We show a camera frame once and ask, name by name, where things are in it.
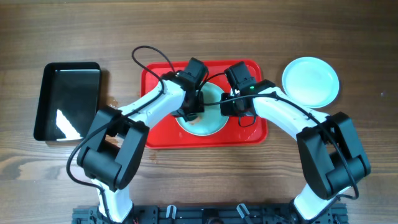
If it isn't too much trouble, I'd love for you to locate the green and yellow sponge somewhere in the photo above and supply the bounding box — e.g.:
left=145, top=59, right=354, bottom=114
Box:
left=188, top=116, right=201, bottom=125

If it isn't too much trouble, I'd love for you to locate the white plate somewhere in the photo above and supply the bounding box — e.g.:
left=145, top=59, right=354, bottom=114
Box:
left=282, top=57, right=340, bottom=108
left=176, top=83, right=229, bottom=136

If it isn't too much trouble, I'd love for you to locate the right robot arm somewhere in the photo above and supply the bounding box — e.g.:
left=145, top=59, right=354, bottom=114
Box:
left=221, top=80, right=371, bottom=223

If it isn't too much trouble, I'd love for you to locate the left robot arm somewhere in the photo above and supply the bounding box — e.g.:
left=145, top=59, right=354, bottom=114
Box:
left=71, top=71, right=206, bottom=223

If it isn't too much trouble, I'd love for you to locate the red plastic tray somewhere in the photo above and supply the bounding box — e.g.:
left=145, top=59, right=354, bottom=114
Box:
left=141, top=59, right=268, bottom=149

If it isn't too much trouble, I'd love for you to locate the black rectangular water tub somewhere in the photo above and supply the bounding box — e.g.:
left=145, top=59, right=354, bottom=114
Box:
left=33, top=62, right=102, bottom=141

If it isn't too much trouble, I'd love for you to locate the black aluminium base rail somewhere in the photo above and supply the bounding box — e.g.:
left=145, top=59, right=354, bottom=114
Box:
left=72, top=203, right=349, bottom=224

